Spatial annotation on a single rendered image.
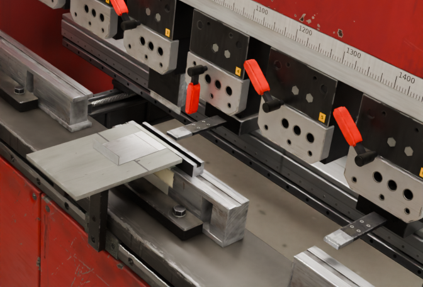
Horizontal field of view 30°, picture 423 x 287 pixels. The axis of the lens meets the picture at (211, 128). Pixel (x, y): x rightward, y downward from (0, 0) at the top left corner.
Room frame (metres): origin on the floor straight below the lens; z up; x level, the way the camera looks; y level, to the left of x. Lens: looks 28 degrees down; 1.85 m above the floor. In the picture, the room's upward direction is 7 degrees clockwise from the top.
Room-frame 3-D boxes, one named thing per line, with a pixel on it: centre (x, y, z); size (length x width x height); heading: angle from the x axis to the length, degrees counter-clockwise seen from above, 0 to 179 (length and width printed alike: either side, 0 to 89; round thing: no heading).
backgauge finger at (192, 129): (1.59, -0.01, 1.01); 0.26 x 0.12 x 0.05; 136
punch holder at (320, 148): (1.23, -0.16, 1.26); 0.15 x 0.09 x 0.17; 46
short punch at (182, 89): (1.49, 0.10, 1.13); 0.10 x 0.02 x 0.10; 46
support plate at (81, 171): (1.38, 0.21, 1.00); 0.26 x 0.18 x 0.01; 136
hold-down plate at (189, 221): (1.42, 0.12, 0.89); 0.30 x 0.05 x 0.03; 46
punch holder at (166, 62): (1.51, 0.12, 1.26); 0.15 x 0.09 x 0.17; 46
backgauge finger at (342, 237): (1.27, -0.33, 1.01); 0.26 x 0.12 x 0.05; 136
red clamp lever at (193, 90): (1.33, 0.04, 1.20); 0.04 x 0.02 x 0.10; 136
